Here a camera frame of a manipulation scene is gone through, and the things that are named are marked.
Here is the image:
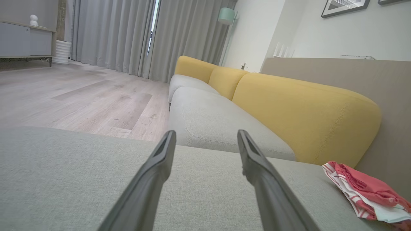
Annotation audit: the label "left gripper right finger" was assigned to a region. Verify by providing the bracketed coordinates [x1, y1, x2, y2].
[237, 129, 321, 231]

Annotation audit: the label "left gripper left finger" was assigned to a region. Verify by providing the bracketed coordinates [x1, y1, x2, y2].
[98, 130, 177, 231]

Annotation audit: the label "red Bulls basketball jersey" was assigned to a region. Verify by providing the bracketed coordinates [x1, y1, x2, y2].
[322, 161, 411, 223]

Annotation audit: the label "large yellow sofa back cushion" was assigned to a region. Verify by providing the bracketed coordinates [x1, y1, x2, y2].
[232, 73, 382, 168]

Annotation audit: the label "small yellow sofa back cushion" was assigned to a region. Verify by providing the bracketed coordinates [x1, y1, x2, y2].
[208, 66, 249, 101]
[174, 56, 219, 84]

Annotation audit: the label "white items on ledge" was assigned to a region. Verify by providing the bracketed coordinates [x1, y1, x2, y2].
[273, 42, 295, 58]

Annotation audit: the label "white ribbed round bin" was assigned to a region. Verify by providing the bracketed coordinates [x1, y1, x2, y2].
[52, 40, 72, 65]

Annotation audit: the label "grey curtain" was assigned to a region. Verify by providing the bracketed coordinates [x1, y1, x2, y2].
[71, 0, 156, 77]
[149, 0, 238, 83]

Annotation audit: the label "mint green floor lamp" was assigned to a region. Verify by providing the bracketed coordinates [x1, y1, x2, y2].
[218, 7, 240, 67]

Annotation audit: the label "grey sideboard cabinet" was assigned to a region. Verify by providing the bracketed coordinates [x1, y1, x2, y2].
[0, 21, 57, 67]

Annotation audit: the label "large black picture frame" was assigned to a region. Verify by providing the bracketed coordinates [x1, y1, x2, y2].
[321, 0, 370, 19]

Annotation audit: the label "black picture frame edge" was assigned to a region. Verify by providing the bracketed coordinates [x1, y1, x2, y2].
[378, 0, 411, 6]

